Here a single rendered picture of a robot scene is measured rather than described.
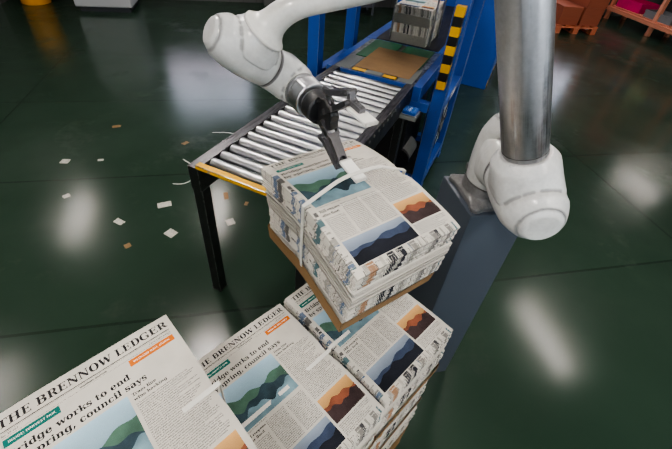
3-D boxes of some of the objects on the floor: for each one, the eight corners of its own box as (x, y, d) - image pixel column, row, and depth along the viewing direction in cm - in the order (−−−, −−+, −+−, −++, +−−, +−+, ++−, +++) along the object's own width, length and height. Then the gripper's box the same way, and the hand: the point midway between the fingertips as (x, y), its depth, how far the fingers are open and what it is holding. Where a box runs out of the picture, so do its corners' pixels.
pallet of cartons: (557, 16, 755) (574, -24, 711) (599, 35, 667) (621, -9, 623) (518, 14, 738) (533, -27, 694) (556, 34, 650) (575, -12, 606)
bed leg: (220, 292, 203) (202, 192, 159) (212, 287, 204) (191, 188, 161) (227, 284, 207) (211, 185, 163) (219, 280, 208) (200, 180, 165)
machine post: (313, 160, 304) (324, -79, 205) (303, 157, 306) (310, -81, 208) (318, 155, 310) (331, -80, 211) (308, 152, 313) (317, -82, 214)
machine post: (344, 128, 347) (366, -82, 248) (335, 125, 349) (354, -84, 251) (348, 124, 353) (371, -83, 254) (340, 122, 355) (359, -84, 257)
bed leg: (387, 196, 276) (405, 110, 233) (379, 193, 278) (396, 107, 235) (390, 191, 280) (408, 106, 237) (382, 189, 282) (399, 104, 239)
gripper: (331, 47, 83) (394, 94, 71) (322, 141, 101) (371, 191, 89) (301, 52, 80) (361, 103, 68) (297, 148, 97) (345, 202, 85)
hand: (363, 149), depth 79 cm, fingers open, 14 cm apart
